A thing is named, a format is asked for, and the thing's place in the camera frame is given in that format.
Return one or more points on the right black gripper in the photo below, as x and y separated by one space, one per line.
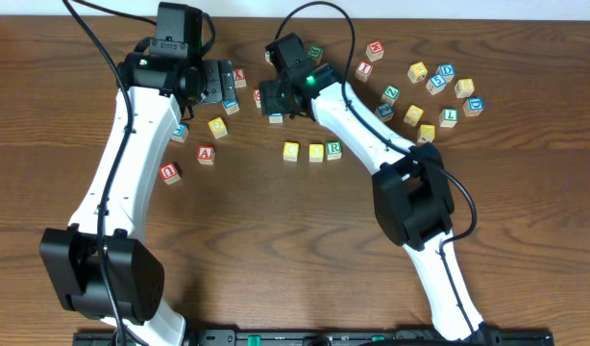
280 103

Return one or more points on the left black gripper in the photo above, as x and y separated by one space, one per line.
216 81

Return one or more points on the blue L block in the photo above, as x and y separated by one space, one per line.
275 118

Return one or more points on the yellow C block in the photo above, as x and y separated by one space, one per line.
291 151

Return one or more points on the yellow O block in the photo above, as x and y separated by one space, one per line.
316 152

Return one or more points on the green R block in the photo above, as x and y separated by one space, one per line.
334 150

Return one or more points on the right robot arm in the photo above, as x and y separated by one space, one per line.
413 202

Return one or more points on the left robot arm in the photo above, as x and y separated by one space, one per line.
99 265

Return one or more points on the red Y block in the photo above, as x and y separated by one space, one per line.
239 78

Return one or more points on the blue P block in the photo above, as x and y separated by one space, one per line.
230 107

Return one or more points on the red U block upper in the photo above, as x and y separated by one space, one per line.
257 98

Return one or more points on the red u block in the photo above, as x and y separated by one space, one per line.
170 173
257 98

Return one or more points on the yellow block left lower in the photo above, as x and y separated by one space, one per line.
218 127

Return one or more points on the green B block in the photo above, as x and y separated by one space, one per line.
315 54

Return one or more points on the blue T block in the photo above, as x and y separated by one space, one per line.
181 133

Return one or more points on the red A block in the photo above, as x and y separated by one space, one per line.
206 155

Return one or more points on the red I block right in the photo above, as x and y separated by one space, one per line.
363 71

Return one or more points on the red U block lower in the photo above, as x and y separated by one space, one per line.
170 173

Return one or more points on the red M block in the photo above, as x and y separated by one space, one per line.
374 51

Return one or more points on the blue 2 block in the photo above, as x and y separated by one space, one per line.
384 112

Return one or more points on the green Z block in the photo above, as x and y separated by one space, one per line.
390 95

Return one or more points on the yellow block right middle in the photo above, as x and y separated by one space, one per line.
413 115

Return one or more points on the yellow block right upper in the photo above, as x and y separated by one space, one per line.
417 72

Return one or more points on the yellow block right lower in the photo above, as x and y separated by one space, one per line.
426 133

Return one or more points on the blue S block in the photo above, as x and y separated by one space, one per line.
435 84

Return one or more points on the blue D block upper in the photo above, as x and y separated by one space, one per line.
446 71

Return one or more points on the blue d block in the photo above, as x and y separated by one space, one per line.
473 106
446 71

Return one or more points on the green L block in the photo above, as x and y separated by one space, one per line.
448 118

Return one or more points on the yellow block far right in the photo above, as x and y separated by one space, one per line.
464 88

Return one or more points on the blue D block lower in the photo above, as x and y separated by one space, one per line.
473 106

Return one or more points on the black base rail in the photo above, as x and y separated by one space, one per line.
400 337

